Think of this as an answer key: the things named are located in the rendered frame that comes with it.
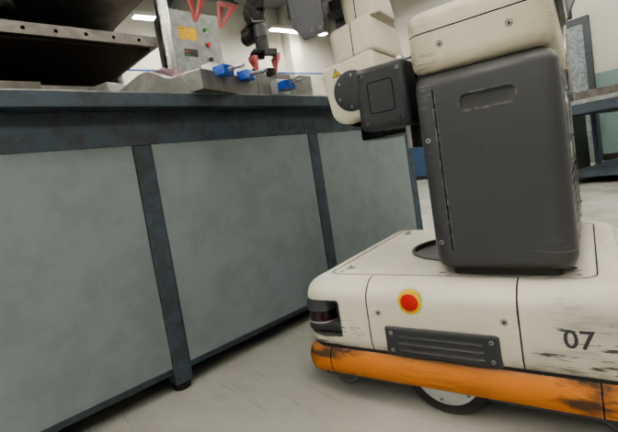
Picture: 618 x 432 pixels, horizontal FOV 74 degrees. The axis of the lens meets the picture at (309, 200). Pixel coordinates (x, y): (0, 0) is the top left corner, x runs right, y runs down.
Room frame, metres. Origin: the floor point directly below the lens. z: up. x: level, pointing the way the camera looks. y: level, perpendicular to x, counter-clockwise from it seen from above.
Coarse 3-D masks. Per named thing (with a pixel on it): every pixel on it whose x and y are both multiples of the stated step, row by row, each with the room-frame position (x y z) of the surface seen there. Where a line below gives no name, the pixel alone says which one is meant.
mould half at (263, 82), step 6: (258, 78) 1.41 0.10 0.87; (264, 78) 1.42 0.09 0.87; (270, 78) 1.44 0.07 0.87; (276, 78) 1.46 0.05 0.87; (282, 78) 1.48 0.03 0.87; (288, 78) 1.50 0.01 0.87; (306, 78) 1.56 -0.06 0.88; (258, 84) 1.40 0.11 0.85; (264, 84) 1.42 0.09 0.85; (300, 84) 1.54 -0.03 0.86; (306, 84) 1.56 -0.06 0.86; (258, 90) 1.40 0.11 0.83; (264, 90) 1.42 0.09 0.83; (270, 90) 1.44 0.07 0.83; (294, 90) 1.51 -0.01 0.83; (300, 90) 1.53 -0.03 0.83; (306, 90) 1.56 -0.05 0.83; (312, 90) 1.58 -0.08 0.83
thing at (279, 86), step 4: (272, 80) 1.40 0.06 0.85; (276, 80) 1.38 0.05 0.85; (280, 80) 1.39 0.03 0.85; (284, 80) 1.35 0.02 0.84; (288, 80) 1.36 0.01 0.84; (292, 80) 1.37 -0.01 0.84; (296, 80) 1.33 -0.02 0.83; (300, 80) 1.32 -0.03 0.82; (272, 84) 1.40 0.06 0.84; (276, 84) 1.38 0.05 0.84; (280, 84) 1.37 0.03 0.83; (284, 84) 1.35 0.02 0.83; (288, 84) 1.36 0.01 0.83; (292, 84) 1.35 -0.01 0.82; (272, 88) 1.40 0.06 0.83; (276, 88) 1.38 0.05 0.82; (280, 88) 1.37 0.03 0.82; (284, 88) 1.36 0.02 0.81; (288, 88) 1.37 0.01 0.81; (292, 88) 1.38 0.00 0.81; (272, 92) 1.40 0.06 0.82; (276, 92) 1.39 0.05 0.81; (280, 92) 1.39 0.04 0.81; (284, 92) 1.40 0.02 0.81; (288, 92) 1.41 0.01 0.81
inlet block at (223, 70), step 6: (204, 66) 1.19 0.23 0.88; (210, 66) 1.18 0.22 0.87; (216, 66) 1.18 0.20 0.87; (222, 66) 1.17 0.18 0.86; (228, 66) 1.18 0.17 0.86; (234, 66) 1.17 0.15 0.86; (240, 66) 1.16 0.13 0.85; (216, 72) 1.18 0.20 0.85; (222, 72) 1.17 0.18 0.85; (228, 72) 1.18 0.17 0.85
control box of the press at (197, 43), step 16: (176, 16) 2.20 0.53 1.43; (208, 16) 2.33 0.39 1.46; (176, 32) 2.19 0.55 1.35; (192, 32) 2.25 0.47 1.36; (208, 32) 2.32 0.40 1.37; (160, 48) 2.26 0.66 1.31; (176, 48) 2.17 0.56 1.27; (192, 48) 2.24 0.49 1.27; (208, 48) 2.31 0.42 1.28; (192, 64) 2.23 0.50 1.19
